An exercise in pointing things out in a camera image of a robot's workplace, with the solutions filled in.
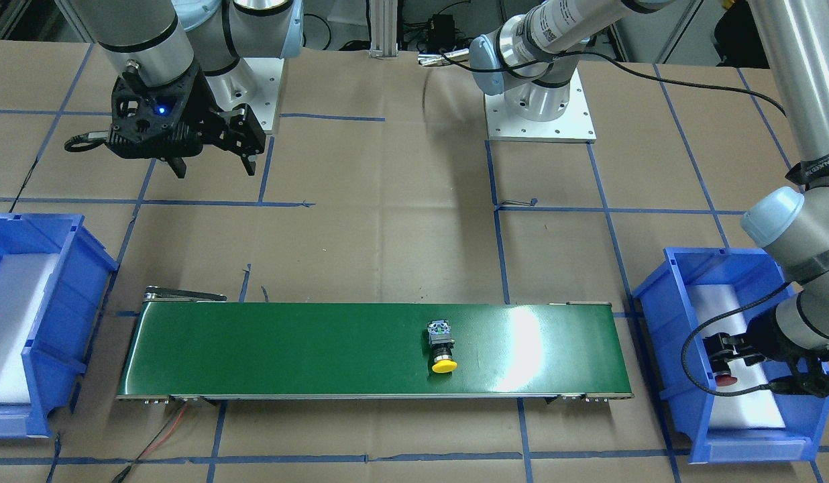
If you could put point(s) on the aluminium frame post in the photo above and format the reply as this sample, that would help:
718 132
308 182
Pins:
383 24

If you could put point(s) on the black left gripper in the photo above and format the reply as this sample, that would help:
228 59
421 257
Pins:
765 337

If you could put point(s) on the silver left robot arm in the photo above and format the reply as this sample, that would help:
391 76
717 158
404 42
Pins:
791 224

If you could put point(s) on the green conveyor belt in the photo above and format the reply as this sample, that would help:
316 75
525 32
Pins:
317 351

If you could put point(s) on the blue bin near left arm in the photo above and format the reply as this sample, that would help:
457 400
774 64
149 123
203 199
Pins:
687 374

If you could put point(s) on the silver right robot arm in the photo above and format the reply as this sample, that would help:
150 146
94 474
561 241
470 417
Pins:
164 37

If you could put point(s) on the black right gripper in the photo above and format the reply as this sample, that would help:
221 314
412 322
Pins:
204 109

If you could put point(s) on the yellow push button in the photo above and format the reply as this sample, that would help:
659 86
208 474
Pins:
441 343

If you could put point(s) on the blue bin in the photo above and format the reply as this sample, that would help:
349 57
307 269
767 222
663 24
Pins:
53 275

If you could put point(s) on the white foam pad bin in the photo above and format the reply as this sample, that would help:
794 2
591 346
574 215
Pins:
755 411
23 280

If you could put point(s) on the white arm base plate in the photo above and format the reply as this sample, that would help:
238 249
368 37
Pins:
256 82
533 113

